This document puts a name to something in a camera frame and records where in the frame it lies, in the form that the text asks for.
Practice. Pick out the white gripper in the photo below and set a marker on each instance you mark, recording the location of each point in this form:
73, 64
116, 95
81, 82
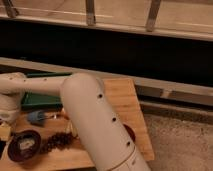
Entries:
5, 131

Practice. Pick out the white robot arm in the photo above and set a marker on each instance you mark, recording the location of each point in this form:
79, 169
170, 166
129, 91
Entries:
99, 128

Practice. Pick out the purple bowl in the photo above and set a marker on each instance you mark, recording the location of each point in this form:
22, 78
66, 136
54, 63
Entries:
16, 154

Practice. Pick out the dark red bowl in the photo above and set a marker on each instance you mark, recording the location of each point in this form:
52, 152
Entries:
130, 132

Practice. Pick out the green plastic tray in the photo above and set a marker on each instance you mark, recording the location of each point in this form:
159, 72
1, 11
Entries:
37, 101

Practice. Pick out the bunch of dark grapes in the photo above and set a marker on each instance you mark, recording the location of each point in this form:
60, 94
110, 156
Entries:
59, 140

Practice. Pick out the blue handled scoop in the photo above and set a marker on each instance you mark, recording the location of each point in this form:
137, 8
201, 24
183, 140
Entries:
39, 117

